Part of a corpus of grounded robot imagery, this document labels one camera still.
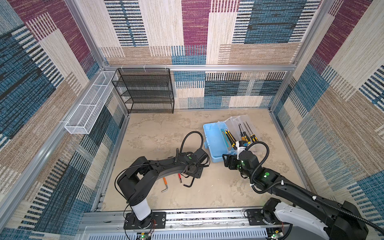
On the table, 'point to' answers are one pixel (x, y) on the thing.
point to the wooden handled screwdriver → (243, 138)
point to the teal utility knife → (226, 139)
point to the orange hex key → (166, 183)
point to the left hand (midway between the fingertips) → (197, 171)
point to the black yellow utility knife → (231, 139)
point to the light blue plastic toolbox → (221, 137)
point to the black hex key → (191, 183)
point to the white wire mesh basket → (82, 120)
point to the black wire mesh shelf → (145, 90)
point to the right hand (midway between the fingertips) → (228, 158)
